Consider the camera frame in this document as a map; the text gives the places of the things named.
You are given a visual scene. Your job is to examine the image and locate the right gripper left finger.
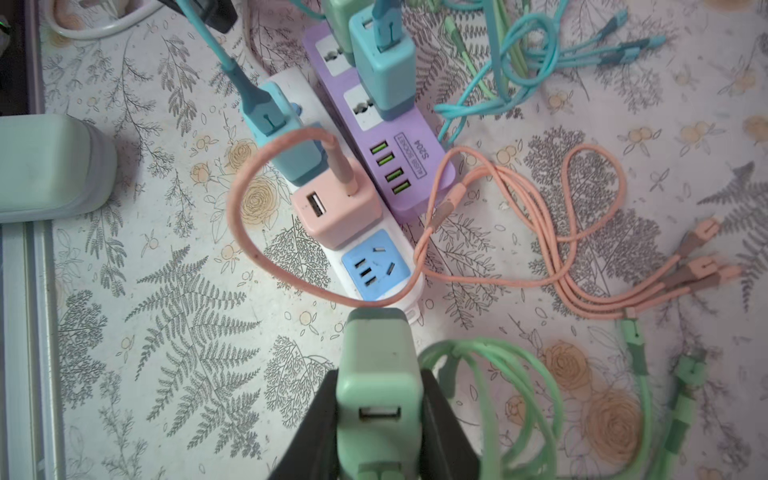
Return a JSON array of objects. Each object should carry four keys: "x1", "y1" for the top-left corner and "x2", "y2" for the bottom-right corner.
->
[{"x1": 268, "y1": 370, "x2": 339, "y2": 480}]

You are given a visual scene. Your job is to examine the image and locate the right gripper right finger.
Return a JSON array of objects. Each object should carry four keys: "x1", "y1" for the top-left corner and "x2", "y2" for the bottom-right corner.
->
[{"x1": 419, "y1": 369, "x2": 480, "y2": 480}]

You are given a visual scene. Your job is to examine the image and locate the green charger plug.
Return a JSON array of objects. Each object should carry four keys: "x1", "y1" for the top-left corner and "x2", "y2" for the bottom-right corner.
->
[
  {"x1": 335, "y1": 307, "x2": 424, "y2": 479},
  {"x1": 321, "y1": 0, "x2": 373, "y2": 66}
]

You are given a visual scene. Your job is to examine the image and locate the white blue power strip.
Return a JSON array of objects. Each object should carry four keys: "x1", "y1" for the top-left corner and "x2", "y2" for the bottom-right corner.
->
[{"x1": 264, "y1": 68, "x2": 415, "y2": 303}]

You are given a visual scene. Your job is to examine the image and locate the pink charger plug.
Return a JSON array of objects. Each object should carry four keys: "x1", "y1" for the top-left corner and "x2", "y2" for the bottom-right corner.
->
[{"x1": 291, "y1": 177, "x2": 383, "y2": 250}]

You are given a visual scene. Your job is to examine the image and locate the teal charger plug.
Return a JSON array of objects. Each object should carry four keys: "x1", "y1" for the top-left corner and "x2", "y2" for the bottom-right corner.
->
[
  {"x1": 349, "y1": 1, "x2": 416, "y2": 121},
  {"x1": 241, "y1": 82, "x2": 327, "y2": 186}
]

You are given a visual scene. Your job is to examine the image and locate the purple power strip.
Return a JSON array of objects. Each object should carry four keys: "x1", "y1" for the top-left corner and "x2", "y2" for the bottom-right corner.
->
[{"x1": 303, "y1": 22, "x2": 445, "y2": 224}]

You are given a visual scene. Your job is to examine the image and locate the pale green oblong case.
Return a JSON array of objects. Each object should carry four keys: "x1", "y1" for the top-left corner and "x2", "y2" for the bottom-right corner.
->
[{"x1": 1, "y1": 114, "x2": 118, "y2": 224}]

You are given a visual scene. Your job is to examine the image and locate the orange pink cable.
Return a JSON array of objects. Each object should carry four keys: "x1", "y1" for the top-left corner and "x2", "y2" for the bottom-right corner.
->
[{"x1": 226, "y1": 127, "x2": 745, "y2": 322}]

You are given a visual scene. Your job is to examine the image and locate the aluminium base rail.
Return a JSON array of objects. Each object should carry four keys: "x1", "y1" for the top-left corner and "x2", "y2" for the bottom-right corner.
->
[{"x1": 1, "y1": 221, "x2": 66, "y2": 479}]

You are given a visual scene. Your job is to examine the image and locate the tangled teal cables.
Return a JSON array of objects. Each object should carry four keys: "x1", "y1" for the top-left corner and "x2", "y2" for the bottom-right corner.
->
[{"x1": 173, "y1": 0, "x2": 668, "y2": 145}]

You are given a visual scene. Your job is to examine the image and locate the white power cord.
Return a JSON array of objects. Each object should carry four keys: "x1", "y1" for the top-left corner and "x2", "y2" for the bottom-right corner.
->
[{"x1": 38, "y1": 0, "x2": 163, "y2": 41}]

